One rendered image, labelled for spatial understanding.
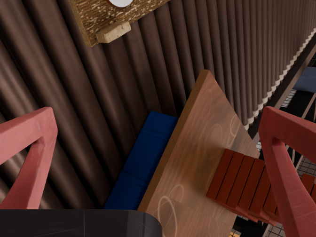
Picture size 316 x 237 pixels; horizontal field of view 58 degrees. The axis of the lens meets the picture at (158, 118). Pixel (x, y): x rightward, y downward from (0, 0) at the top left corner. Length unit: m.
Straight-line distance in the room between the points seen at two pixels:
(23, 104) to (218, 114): 0.39
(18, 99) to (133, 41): 0.24
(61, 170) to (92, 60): 0.19
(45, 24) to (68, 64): 0.07
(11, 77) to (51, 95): 0.07
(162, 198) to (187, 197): 0.10
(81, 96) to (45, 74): 0.08
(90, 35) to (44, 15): 0.07
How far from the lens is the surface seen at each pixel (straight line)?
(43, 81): 0.46
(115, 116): 0.56
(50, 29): 0.46
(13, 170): 0.47
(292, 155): 1.71
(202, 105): 0.57
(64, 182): 0.53
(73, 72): 0.48
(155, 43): 0.61
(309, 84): 1.72
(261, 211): 0.67
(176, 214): 0.61
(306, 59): 1.76
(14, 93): 0.44
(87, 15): 0.47
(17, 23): 0.43
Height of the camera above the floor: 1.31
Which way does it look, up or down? 36 degrees down
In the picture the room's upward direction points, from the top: 106 degrees clockwise
